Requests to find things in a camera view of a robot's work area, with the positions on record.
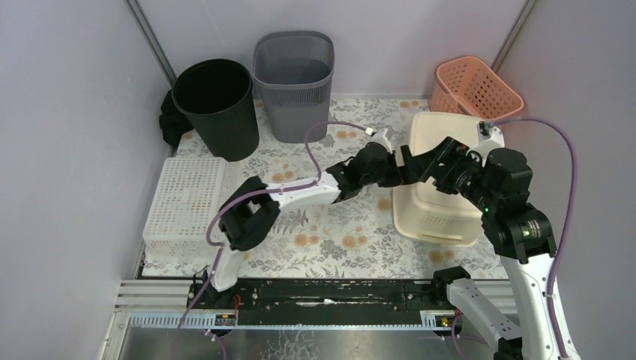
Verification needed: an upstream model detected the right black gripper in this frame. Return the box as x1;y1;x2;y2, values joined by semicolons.
403;135;497;212

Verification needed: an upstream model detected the cream plastic laundry basket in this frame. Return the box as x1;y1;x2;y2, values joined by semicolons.
392;112;482;247

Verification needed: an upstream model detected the pink perforated plastic basket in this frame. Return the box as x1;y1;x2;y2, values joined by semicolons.
430;55;525;121

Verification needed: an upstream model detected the grey ribbed waste bin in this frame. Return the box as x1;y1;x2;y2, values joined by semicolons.
252;30;335;143

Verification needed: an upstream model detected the white perforated plastic basket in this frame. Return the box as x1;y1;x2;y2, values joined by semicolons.
142;157;240;263

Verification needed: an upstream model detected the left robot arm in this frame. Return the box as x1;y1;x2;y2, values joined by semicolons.
203;142;431;308

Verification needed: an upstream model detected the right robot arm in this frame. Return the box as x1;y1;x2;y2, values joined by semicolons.
403;138;579;359

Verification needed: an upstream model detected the floral patterned table mat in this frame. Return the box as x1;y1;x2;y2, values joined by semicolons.
141;97;508;281

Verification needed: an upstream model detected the black round waste bin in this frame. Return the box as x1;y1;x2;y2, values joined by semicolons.
172;58;260;162

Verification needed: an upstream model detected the black cloth in corner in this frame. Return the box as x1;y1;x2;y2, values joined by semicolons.
158;90;194;147

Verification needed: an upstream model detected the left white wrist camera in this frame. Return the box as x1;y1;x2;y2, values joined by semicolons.
364;127;394;153

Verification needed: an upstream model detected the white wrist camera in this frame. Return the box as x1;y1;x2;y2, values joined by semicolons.
470;121;506;165
364;127;394;153

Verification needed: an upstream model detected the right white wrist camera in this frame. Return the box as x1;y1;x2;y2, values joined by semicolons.
470;121;506;165

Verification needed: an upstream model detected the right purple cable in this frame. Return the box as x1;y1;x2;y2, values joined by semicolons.
449;116;578;360

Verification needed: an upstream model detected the purple cable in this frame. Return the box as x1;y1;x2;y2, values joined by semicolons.
171;121;371;360
449;116;578;360

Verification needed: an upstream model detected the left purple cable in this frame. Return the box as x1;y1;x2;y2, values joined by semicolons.
171;121;371;360

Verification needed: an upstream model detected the aluminium frame rail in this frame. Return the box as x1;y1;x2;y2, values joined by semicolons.
116;278;518;332

